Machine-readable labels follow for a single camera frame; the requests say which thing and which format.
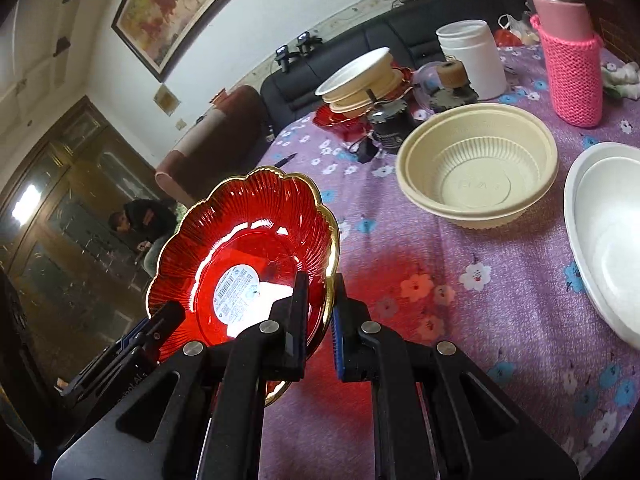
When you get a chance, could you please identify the framed wall painting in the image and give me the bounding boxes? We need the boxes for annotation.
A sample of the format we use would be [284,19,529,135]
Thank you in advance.
[112,0,230,82]

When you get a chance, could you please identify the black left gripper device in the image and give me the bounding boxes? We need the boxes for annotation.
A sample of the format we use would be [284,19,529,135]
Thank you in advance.
[1,275,186,451]

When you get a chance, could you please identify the dark wooden cabinet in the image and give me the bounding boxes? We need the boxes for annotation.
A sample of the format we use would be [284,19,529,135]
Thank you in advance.
[1,98,166,387]

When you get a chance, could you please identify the brown armchair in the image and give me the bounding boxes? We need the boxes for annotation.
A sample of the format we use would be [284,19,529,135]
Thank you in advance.
[155,86,269,207]

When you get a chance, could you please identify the beige plastic bowl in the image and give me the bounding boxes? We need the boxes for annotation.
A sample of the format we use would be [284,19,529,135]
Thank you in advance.
[395,103,560,230]

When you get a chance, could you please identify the large white foam bowl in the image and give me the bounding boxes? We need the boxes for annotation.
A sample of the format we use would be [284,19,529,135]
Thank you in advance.
[564,142,639,349]

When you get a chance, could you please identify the red plate with label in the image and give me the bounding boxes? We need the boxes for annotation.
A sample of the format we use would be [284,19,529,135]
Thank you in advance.
[144,164,342,408]

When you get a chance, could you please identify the white plastic tub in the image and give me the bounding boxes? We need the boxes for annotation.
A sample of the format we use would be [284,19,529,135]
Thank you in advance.
[436,20,508,101]

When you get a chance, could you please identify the red plate under stack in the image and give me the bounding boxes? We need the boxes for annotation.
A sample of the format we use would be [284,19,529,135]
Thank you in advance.
[312,67,414,141]

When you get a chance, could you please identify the pink knit sleeve bottle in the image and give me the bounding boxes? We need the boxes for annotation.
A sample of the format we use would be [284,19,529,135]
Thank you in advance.
[530,0,603,128]

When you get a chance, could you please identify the white work gloves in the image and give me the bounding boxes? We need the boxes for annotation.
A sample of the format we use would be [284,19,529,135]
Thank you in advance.
[601,62,640,101]

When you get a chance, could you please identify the black power adapter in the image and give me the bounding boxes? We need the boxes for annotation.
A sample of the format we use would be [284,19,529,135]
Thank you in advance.
[356,100,416,164]

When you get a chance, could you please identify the stack of beige bowls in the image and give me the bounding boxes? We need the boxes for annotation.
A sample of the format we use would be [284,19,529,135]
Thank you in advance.
[314,47,402,115]

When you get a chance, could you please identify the black pen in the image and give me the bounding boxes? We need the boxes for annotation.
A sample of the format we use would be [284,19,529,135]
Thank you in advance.
[274,153,297,168]

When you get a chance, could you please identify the purple floral tablecloth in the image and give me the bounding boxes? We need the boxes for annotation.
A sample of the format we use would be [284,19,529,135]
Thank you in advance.
[259,47,639,479]

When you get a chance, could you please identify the brown twine spool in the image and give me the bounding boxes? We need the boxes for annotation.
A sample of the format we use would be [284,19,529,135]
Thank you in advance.
[436,60,469,90]

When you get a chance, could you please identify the seated person dark clothes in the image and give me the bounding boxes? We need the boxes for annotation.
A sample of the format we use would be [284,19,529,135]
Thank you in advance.
[108,198,178,278]

